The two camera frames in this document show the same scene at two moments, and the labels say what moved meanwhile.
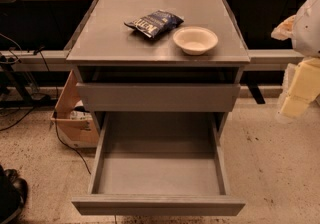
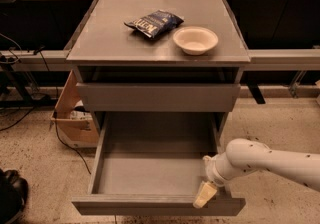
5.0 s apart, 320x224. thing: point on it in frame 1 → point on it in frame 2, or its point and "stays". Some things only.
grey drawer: x=153 y=164 stays
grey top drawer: x=158 y=97 stays
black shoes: x=13 y=194 stays
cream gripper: x=309 y=31 → x=211 y=170
